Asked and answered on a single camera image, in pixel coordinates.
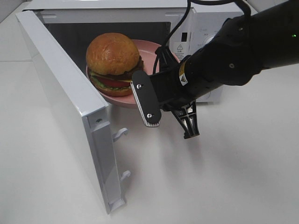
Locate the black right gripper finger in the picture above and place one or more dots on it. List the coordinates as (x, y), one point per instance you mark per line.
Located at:
(187, 117)
(165, 62)

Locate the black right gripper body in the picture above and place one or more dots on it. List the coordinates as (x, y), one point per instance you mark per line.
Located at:
(180, 85)

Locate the pink round plate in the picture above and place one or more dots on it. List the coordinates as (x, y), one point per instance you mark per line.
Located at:
(146, 50)

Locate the burger with lettuce and tomato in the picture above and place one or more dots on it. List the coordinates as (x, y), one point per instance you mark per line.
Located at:
(111, 60)

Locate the white microwave door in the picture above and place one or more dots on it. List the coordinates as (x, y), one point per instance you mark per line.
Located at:
(79, 109)

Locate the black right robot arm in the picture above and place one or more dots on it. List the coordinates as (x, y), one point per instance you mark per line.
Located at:
(243, 47)

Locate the white upper microwave knob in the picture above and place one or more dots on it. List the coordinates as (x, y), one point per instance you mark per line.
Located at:
(208, 39)

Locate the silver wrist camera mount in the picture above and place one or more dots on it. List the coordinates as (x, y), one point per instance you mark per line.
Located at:
(146, 99)

